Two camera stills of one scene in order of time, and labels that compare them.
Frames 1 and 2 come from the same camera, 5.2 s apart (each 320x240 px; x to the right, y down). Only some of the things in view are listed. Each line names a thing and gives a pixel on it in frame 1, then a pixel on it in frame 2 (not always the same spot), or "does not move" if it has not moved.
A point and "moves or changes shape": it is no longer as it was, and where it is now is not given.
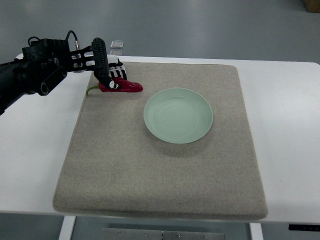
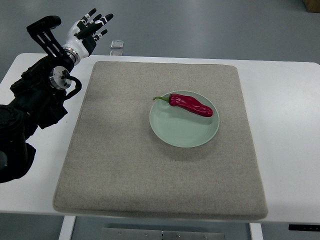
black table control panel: [312, 227] does not move
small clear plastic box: [117, 44] does not move
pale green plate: [178, 115] moves or changes shape
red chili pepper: [127, 86] → [187, 103]
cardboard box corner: [312, 6] does not move
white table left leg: [67, 227] does not move
